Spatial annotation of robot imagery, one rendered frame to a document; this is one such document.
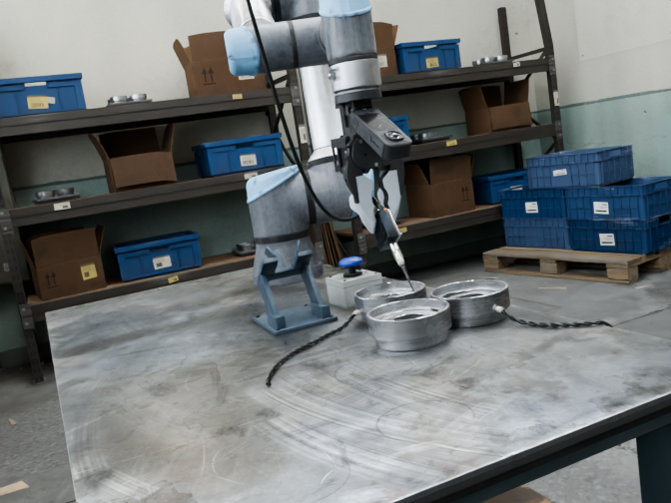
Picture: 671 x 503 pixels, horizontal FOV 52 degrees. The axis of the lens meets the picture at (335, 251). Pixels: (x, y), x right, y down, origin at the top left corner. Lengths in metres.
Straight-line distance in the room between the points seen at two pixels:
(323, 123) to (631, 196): 3.28
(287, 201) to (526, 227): 3.85
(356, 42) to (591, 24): 4.93
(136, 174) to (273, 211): 2.96
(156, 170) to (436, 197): 2.04
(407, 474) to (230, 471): 0.15
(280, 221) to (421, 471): 0.91
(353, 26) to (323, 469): 0.66
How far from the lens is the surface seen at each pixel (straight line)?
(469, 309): 0.89
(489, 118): 5.42
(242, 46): 1.12
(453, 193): 5.18
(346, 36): 1.03
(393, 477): 0.55
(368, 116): 1.02
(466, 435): 0.60
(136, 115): 4.29
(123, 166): 4.31
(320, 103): 1.44
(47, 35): 4.93
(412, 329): 0.83
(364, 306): 0.97
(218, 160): 4.46
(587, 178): 4.71
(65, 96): 4.37
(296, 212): 1.39
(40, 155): 4.82
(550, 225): 4.98
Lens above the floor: 1.05
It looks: 8 degrees down
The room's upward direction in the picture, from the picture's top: 9 degrees counter-clockwise
